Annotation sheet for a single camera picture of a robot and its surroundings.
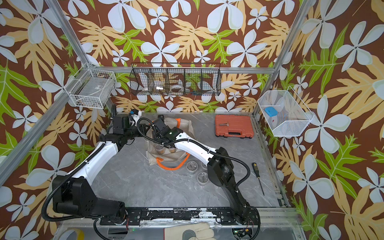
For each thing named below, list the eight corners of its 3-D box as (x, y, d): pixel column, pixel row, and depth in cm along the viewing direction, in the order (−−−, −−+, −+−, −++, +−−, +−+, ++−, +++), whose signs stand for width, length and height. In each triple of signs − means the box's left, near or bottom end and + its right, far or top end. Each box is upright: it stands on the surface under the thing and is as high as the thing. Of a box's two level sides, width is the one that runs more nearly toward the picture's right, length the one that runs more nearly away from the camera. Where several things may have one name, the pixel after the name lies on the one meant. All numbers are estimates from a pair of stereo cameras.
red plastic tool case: (216, 139, 107) (217, 133, 101) (213, 120, 119) (215, 114, 113) (254, 139, 107) (257, 133, 102) (248, 120, 119) (251, 114, 113)
